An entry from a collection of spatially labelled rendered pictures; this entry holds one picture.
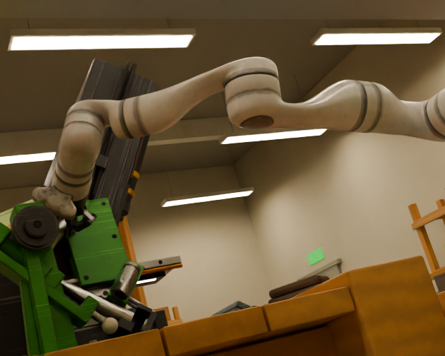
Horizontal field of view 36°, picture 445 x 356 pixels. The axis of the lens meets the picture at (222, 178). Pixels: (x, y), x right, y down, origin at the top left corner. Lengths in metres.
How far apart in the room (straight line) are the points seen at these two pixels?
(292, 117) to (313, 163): 9.21
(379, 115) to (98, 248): 0.67
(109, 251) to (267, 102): 0.58
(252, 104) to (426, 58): 7.43
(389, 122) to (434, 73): 7.15
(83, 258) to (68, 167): 0.28
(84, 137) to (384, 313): 0.58
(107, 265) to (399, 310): 0.71
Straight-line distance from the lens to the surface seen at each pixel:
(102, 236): 1.53
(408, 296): 1.01
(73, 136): 1.20
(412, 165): 8.72
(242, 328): 0.87
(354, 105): 1.19
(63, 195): 1.34
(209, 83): 1.15
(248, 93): 1.10
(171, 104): 1.16
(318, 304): 0.93
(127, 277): 1.44
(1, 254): 1.17
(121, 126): 1.18
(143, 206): 11.48
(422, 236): 7.88
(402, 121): 1.29
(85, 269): 1.48
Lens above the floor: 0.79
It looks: 17 degrees up
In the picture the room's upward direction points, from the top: 16 degrees counter-clockwise
